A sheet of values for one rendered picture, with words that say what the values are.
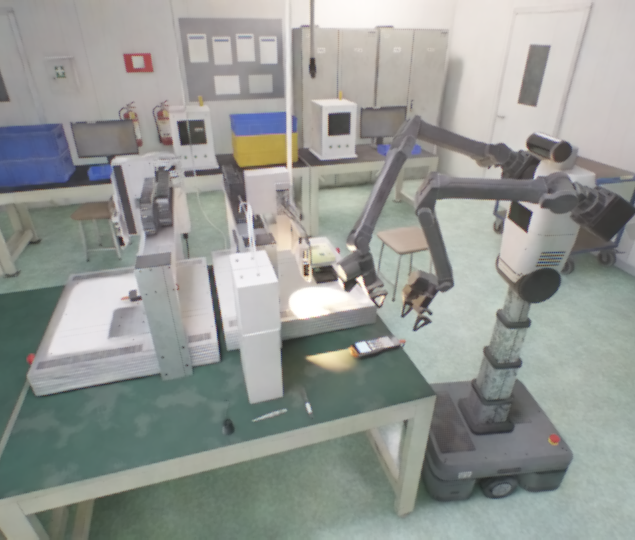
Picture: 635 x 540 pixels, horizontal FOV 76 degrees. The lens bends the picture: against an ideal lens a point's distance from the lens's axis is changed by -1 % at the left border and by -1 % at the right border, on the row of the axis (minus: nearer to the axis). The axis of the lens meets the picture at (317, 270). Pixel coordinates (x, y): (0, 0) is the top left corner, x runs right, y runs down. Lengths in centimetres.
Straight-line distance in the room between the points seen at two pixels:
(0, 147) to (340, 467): 361
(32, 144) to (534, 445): 412
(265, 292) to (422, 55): 507
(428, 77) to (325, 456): 496
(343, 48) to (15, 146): 358
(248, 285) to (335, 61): 454
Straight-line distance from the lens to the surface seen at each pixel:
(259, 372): 142
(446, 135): 162
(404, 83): 593
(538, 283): 169
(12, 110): 600
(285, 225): 165
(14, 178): 440
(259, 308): 127
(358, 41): 563
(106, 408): 164
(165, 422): 153
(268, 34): 576
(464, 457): 207
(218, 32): 568
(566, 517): 239
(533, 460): 218
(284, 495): 218
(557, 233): 161
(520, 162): 179
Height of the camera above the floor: 185
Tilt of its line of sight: 30 degrees down
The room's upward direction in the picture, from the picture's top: straight up
